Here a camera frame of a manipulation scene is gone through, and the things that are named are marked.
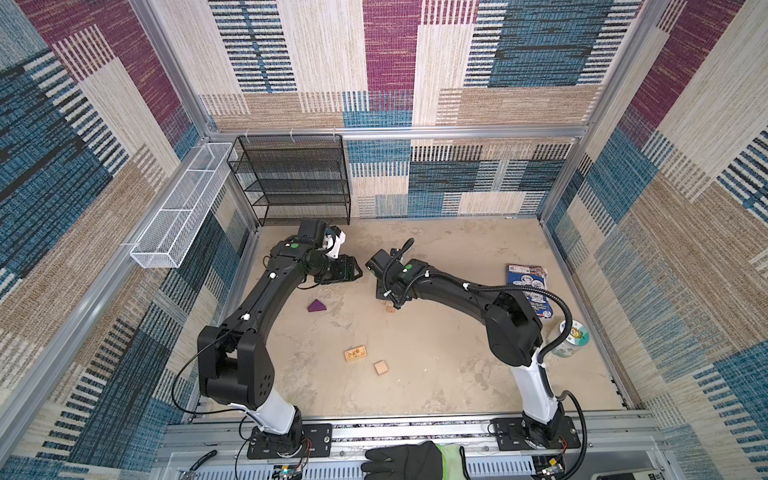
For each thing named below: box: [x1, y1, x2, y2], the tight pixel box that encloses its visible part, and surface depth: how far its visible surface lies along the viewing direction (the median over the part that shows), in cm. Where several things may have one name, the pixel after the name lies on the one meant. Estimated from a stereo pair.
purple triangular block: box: [307, 298, 327, 312], surface depth 98 cm
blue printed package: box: [506, 264, 554, 319], surface depth 101 cm
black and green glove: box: [361, 440, 470, 480], surface depth 71 cm
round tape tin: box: [551, 320, 591, 358], surface depth 83 cm
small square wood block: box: [374, 360, 389, 376], surface depth 85 cm
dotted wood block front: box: [344, 345, 367, 362], surface depth 89 cm
